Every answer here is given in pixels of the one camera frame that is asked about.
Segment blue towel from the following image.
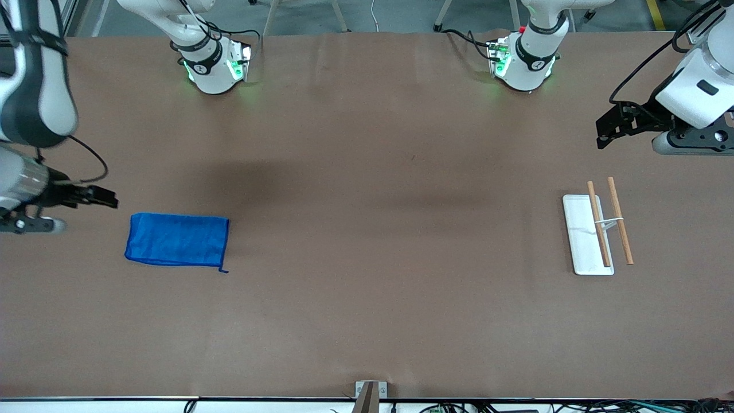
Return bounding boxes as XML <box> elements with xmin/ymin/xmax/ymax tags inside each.
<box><xmin>124</xmin><ymin>213</ymin><xmax>231</xmax><ymax>274</ymax></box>

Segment white towel rack wooden rods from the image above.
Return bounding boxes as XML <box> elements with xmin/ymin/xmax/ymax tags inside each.
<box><xmin>562</xmin><ymin>177</ymin><xmax>635</xmax><ymax>276</ymax></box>

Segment metal stand legs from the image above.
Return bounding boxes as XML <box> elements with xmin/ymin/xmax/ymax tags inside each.
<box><xmin>261</xmin><ymin>0</ymin><xmax>349</xmax><ymax>36</ymax></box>
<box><xmin>432</xmin><ymin>0</ymin><xmax>524</xmax><ymax>33</ymax></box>

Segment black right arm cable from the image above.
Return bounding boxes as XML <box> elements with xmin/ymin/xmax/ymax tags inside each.
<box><xmin>36</xmin><ymin>134</ymin><xmax>110</xmax><ymax>185</ymax></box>

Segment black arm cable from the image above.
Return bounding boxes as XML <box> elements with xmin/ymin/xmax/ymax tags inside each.
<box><xmin>36</xmin><ymin>134</ymin><xmax>110</xmax><ymax>185</ymax></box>
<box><xmin>608</xmin><ymin>0</ymin><xmax>724</xmax><ymax>107</ymax></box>

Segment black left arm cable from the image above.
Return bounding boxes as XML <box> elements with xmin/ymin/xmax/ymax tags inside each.
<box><xmin>608</xmin><ymin>0</ymin><xmax>724</xmax><ymax>107</ymax></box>

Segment black left base cable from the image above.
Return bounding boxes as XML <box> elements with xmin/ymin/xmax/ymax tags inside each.
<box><xmin>442</xmin><ymin>28</ymin><xmax>495</xmax><ymax>61</ymax></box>

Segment black base cable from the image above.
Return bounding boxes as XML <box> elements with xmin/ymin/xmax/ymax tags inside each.
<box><xmin>442</xmin><ymin>28</ymin><xmax>495</xmax><ymax>61</ymax></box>
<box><xmin>204</xmin><ymin>22</ymin><xmax>263</xmax><ymax>49</ymax></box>

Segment aluminium frame profile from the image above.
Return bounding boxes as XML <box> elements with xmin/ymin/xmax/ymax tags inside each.
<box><xmin>56</xmin><ymin>0</ymin><xmax>111</xmax><ymax>38</ymax></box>

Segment black right base cable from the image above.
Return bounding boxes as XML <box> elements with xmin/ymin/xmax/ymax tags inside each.
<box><xmin>204</xmin><ymin>22</ymin><xmax>263</xmax><ymax>49</ymax></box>

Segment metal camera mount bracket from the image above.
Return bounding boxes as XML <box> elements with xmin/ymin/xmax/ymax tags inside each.
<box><xmin>351</xmin><ymin>381</ymin><xmax>388</xmax><ymax>413</ymax></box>

